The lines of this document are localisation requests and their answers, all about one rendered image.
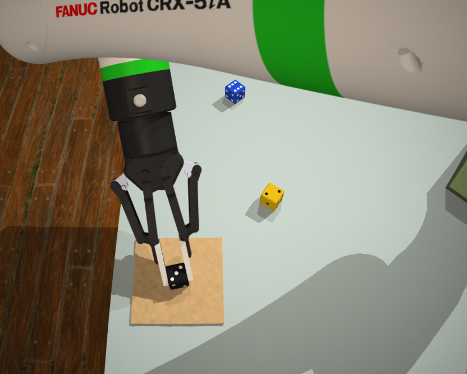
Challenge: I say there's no tan square mat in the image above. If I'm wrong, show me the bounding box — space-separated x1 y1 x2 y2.
131 238 224 325

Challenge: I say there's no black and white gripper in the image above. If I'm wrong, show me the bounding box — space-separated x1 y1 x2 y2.
110 112 202 286

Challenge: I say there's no yellow die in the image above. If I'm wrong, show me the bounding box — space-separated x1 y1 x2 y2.
260 183 284 211

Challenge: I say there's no blue die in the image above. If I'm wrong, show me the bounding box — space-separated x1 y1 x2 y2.
225 80 245 104

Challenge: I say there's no black die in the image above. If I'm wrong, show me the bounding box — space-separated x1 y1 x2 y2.
166 263 189 290

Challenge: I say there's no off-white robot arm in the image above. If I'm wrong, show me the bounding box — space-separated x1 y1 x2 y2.
0 0 467 122

